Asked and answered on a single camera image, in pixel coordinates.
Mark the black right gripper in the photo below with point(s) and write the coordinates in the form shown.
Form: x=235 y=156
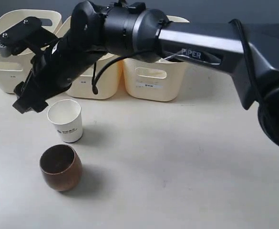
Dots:
x=53 y=73

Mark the white paper cup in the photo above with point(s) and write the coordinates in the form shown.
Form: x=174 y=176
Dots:
x=66 y=117

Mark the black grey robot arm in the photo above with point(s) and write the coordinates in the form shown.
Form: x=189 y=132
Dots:
x=249 y=53

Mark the cream middle storage bin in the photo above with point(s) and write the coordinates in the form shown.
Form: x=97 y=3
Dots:
x=108 y=83

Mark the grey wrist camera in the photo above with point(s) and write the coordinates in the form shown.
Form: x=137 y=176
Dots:
x=26 y=34

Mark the cream storage bin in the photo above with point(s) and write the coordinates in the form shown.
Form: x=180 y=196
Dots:
x=108 y=83
x=15 y=69
x=159 y=81

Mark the brown wooden cup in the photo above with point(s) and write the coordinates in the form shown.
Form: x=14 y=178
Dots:
x=61 y=167

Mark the cream right storage bin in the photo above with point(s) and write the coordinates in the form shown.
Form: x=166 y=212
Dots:
x=159 y=81

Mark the cream left storage bin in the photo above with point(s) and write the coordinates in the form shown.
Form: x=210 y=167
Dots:
x=15 y=69

